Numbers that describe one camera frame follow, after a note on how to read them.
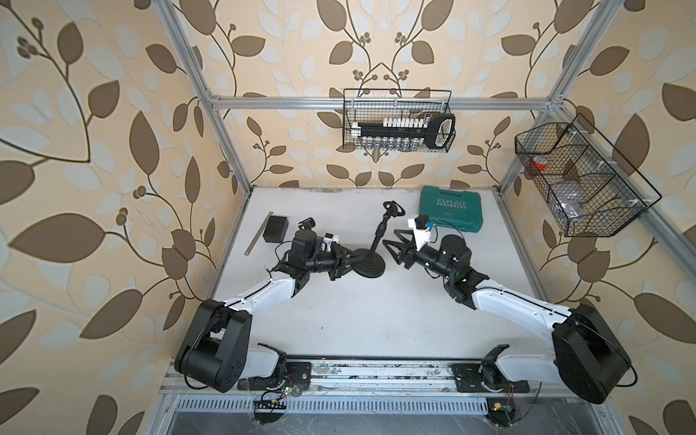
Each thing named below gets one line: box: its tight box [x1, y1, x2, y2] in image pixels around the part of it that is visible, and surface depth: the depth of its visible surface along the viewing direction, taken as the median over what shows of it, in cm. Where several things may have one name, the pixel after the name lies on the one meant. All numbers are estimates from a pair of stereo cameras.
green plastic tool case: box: [418, 184, 484, 233], surface depth 110 cm
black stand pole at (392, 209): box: [367, 200, 406, 261], surface depth 74 cm
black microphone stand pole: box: [298, 217, 317, 231], surface depth 86 cm
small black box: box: [262, 215, 290, 243], surface depth 105 cm
